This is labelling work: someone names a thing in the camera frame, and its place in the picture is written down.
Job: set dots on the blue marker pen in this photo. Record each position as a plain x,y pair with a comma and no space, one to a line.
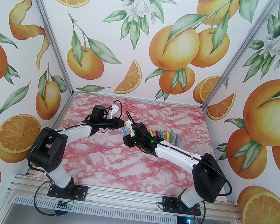
177,138
125,132

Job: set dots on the orange marker pen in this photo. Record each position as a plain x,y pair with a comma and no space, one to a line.
151,132

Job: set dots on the purple marker pen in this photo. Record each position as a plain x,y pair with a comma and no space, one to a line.
157,133

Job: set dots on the green marker pen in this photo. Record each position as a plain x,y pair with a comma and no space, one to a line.
171,136
161,133

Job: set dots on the yellow marker pen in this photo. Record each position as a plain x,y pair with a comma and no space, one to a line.
167,136

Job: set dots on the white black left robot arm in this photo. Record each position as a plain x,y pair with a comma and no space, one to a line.
74,131

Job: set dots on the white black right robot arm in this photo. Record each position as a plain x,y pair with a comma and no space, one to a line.
175,153

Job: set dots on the pink marbled plate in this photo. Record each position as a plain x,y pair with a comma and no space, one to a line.
123,167

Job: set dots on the perforated metal strip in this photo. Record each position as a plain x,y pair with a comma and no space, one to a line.
117,213

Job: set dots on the aluminium mounting rail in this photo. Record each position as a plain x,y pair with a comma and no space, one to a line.
124,198

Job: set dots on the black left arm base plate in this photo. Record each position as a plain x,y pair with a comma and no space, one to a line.
79,192

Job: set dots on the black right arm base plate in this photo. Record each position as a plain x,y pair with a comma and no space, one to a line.
169,205

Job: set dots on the aluminium frame post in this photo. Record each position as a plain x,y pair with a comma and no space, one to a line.
238,55
51,32

